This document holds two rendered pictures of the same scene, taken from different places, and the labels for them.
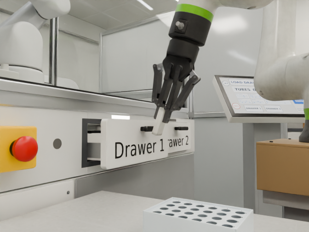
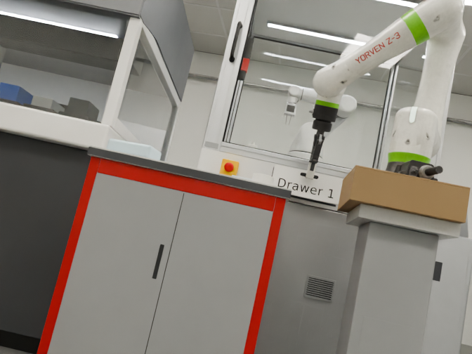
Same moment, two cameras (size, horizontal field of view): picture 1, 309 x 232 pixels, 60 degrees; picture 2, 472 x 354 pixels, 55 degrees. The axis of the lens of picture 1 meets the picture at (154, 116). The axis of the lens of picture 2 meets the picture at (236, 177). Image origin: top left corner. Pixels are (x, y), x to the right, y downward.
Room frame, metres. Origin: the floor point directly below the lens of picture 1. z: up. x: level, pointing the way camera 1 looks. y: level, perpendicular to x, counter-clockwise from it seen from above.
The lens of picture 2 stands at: (-0.40, -1.47, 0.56)
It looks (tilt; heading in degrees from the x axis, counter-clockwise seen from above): 9 degrees up; 63
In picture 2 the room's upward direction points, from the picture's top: 13 degrees clockwise
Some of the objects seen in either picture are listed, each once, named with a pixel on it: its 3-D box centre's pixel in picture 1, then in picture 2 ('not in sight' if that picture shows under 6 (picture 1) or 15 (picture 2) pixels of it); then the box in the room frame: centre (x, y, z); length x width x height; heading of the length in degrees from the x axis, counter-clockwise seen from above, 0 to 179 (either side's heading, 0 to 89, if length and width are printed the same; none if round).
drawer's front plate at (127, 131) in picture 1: (140, 141); (306, 184); (0.71, 0.04, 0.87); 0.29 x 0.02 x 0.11; 150
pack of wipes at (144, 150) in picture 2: not in sight; (134, 151); (-0.05, -0.05, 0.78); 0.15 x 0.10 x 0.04; 138
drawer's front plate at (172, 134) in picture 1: (173, 136); not in sight; (1.01, -0.07, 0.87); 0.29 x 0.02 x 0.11; 150
